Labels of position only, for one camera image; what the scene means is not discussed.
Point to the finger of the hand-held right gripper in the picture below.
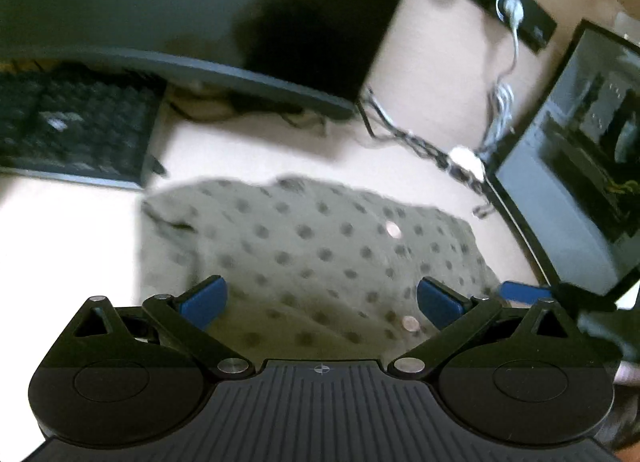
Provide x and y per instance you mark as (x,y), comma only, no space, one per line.
(522,291)

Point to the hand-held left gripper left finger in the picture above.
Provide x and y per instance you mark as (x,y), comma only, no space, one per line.
(204,303)

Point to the green polka-dot garment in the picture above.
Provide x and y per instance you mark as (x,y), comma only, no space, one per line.
(320,252)

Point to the black-framed side monitor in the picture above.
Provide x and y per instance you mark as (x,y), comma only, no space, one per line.
(575,157)

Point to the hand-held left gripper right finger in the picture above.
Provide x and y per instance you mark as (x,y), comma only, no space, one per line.
(440,304)

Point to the large dark computer monitor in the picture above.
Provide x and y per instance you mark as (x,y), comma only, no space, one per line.
(175,7)

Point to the black keyboard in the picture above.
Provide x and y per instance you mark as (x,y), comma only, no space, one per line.
(75,127)

